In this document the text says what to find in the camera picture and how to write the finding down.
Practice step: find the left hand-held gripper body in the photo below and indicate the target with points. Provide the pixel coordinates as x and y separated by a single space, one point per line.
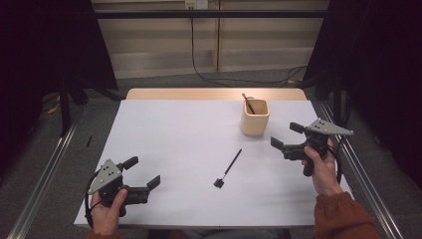
106 177

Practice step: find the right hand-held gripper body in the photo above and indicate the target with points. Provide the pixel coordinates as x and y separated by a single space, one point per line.
326 128

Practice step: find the cream square ceramic cup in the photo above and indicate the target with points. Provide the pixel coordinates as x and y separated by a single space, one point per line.
253 124

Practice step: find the thin brush with orange ferrule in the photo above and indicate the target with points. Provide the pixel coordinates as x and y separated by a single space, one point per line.
247 101

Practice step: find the person's left hand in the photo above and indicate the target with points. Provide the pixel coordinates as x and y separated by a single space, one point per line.
104 219

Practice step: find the person's right hand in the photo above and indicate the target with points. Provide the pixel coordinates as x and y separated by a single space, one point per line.
323 172

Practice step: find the small black stick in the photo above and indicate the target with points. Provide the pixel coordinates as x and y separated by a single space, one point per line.
89 141

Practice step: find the black flat brush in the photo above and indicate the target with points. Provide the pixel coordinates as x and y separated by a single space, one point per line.
229 167

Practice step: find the black metal stand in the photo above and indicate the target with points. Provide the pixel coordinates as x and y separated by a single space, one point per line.
65 106

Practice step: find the black curtain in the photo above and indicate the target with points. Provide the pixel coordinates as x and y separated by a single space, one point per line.
381 66
40 49

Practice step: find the light wooden table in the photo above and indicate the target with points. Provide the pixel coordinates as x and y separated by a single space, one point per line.
199 94

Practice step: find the black horizontal bar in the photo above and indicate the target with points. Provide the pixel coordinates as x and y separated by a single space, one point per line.
199 14

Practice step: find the aluminium rail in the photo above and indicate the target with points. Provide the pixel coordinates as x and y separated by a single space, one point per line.
371 186
43 179

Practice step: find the white wall socket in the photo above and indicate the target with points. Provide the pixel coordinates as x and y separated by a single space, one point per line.
196 4

